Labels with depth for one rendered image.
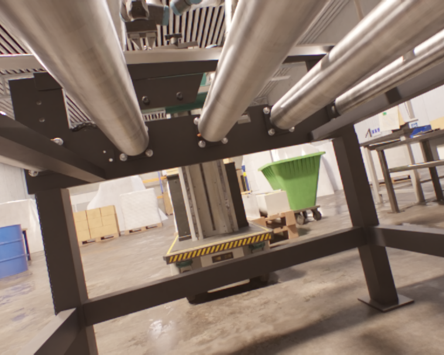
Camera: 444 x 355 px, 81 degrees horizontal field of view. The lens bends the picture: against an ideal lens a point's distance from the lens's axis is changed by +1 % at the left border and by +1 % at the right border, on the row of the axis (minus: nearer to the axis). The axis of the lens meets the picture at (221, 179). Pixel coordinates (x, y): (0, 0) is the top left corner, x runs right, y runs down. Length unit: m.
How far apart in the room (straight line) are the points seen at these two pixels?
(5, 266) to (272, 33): 5.96
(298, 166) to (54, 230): 2.93
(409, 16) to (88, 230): 8.98
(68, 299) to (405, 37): 1.14
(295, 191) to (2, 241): 5.08
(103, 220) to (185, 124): 8.15
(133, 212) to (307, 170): 6.67
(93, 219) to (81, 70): 8.76
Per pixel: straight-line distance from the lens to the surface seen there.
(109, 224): 9.07
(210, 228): 1.94
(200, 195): 1.93
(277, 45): 0.45
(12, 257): 6.13
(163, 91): 1.10
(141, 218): 9.08
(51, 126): 1.13
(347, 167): 1.26
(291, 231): 2.87
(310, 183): 3.58
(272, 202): 2.80
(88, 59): 0.40
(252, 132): 1.10
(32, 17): 0.34
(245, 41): 0.46
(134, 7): 1.31
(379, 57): 0.68
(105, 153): 1.05
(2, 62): 0.65
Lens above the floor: 0.60
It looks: 3 degrees up
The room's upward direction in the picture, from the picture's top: 12 degrees counter-clockwise
